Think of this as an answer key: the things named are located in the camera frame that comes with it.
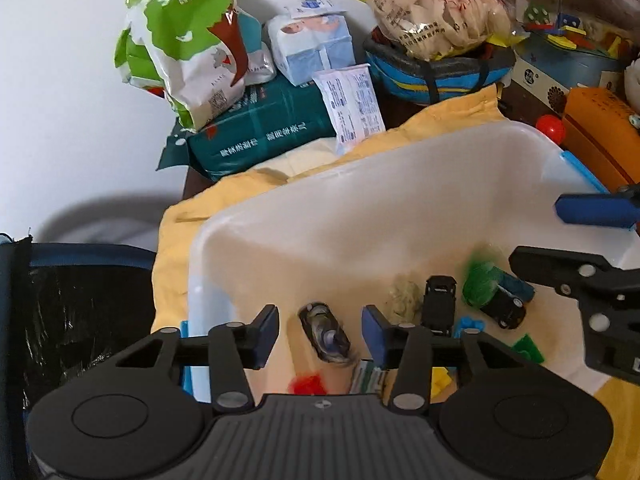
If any blue yellow fabric bag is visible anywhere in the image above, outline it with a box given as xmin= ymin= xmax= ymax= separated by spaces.
xmin=364 ymin=30 xmax=516 ymax=106

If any red ball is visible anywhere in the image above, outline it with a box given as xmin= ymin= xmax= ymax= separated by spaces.
xmin=536 ymin=115 xmax=567 ymax=144

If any dark teal package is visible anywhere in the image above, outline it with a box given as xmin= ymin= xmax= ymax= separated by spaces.
xmin=156 ymin=77 xmax=337 ymax=181

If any cream crumpled lump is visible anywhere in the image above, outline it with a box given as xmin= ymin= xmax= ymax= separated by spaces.
xmin=387 ymin=280 xmax=423 ymax=323

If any black boxy toy car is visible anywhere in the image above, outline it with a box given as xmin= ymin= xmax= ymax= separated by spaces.
xmin=422 ymin=275 xmax=458 ymax=336

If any clear box of colourful blocks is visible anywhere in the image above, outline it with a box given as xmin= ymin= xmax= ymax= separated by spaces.
xmin=517 ymin=0 xmax=640 ymax=56

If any orange box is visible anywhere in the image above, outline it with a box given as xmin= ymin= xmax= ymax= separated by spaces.
xmin=562 ymin=87 xmax=640 ymax=191

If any green block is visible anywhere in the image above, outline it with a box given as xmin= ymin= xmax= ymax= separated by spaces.
xmin=511 ymin=334 xmax=546 ymax=365

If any white cup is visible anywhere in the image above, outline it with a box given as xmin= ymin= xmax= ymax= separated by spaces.
xmin=622 ymin=57 xmax=640 ymax=111

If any yellow cloth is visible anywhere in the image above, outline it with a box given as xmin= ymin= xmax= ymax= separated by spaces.
xmin=152 ymin=85 xmax=640 ymax=480

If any green white paper bag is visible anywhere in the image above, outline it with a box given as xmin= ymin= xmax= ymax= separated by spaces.
xmin=115 ymin=0 xmax=248 ymax=133

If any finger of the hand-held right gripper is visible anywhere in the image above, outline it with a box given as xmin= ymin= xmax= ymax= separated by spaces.
xmin=555 ymin=185 xmax=640 ymax=231
xmin=509 ymin=246 xmax=640 ymax=301

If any black rounded toy car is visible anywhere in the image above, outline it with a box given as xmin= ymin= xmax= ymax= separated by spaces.
xmin=482 ymin=287 xmax=527 ymax=330

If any small blue block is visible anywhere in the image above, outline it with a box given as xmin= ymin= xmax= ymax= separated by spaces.
xmin=452 ymin=316 xmax=487 ymax=339

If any green crumpled toy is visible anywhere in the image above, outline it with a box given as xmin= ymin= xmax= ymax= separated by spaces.
xmin=462 ymin=259 xmax=506 ymax=306

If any cream cloth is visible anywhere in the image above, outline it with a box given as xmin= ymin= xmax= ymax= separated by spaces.
xmin=260 ymin=137 xmax=342 ymax=181

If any white plastic storage bin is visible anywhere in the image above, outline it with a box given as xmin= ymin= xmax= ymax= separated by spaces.
xmin=180 ymin=122 xmax=626 ymax=406

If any dark bin with black liner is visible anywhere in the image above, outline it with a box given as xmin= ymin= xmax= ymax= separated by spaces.
xmin=0 ymin=232 xmax=158 ymax=480

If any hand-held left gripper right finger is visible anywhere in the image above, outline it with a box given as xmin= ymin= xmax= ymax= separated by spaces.
xmin=362 ymin=305 xmax=523 ymax=413

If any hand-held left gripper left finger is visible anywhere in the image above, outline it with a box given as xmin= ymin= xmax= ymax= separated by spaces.
xmin=115 ymin=305 xmax=279 ymax=413

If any clear bag of noodles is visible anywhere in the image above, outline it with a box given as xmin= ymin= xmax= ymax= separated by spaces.
xmin=337 ymin=0 xmax=516 ymax=61

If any red crumpled item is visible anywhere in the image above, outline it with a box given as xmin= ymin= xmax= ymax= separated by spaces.
xmin=289 ymin=372 xmax=328 ymax=395

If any white teal packet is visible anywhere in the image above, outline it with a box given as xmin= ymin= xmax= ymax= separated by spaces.
xmin=236 ymin=10 xmax=278 ymax=84

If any yellow block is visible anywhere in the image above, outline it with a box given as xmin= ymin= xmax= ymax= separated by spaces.
xmin=431 ymin=367 xmax=454 ymax=402

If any white printed sachet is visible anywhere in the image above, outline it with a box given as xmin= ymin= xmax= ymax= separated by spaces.
xmin=312 ymin=64 xmax=386 ymax=156

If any light blue tissue pack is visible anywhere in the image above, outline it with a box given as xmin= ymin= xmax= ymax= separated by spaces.
xmin=267 ymin=0 xmax=356 ymax=86

